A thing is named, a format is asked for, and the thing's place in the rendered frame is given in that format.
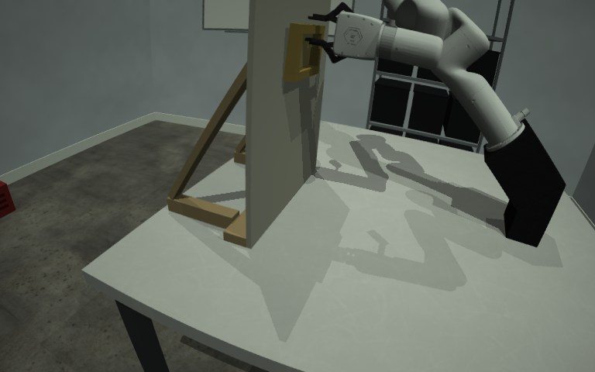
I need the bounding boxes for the brown wooden support brace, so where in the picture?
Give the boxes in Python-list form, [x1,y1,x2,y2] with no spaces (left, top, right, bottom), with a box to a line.
[167,62,247,247]

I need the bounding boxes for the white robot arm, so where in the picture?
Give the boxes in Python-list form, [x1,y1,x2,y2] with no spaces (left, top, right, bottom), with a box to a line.
[379,0,530,152]

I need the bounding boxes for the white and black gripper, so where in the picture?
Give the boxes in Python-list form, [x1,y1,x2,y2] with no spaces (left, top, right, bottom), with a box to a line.
[305,2,385,64]

